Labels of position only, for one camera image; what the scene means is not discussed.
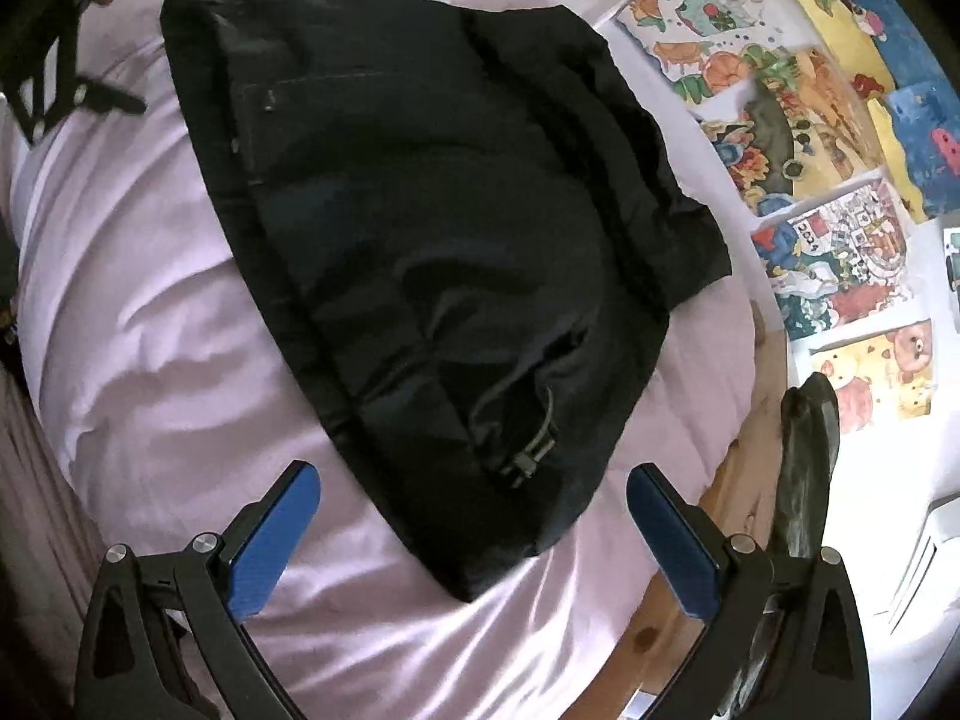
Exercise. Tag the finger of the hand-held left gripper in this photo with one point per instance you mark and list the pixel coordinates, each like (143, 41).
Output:
(112, 97)

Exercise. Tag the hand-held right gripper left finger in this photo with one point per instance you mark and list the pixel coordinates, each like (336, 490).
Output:
(274, 540)

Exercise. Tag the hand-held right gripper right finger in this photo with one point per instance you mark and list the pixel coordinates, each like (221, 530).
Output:
(671, 540)

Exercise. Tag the black jacket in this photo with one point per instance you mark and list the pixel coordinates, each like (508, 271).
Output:
(450, 277)

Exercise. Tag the dark green garment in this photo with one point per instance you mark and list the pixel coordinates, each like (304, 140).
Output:
(810, 465)

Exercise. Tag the pink blanket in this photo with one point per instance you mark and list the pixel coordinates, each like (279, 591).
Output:
(150, 315)

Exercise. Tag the white air conditioner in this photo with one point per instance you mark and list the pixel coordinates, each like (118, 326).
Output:
(926, 562)

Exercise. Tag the yellow bears drawing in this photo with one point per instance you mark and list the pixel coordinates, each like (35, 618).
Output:
(877, 382)

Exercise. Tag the pagoda drawing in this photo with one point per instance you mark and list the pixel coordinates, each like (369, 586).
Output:
(840, 262)

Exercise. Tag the red-haired character drawing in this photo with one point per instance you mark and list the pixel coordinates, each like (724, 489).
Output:
(952, 255)

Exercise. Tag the landscape fields painting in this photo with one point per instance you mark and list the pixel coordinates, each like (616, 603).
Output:
(802, 135)

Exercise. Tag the pink jellyfish painting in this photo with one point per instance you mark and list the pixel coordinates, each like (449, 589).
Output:
(926, 150)

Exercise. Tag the drink and citrus drawing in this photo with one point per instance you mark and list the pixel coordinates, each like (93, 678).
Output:
(697, 37)

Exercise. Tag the fish sea painting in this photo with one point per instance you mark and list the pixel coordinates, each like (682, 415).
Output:
(877, 22)

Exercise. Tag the wooden bed frame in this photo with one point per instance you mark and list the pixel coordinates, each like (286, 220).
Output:
(720, 525)

